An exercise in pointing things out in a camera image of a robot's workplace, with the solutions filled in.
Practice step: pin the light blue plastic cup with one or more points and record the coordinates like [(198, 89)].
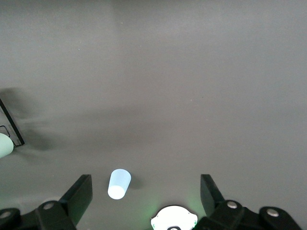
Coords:
[(118, 184)]

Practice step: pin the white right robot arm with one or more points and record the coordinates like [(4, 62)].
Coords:
[(172, 215)]

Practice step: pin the dark grey table mat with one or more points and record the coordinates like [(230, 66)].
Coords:
[(168, 95)]

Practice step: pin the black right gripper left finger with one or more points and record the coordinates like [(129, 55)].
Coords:
[(76, 198)]

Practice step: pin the pale green plastic cup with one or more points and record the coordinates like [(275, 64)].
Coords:
[(4, 146)]

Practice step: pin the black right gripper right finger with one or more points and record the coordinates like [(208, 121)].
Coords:
[(211, 198)]

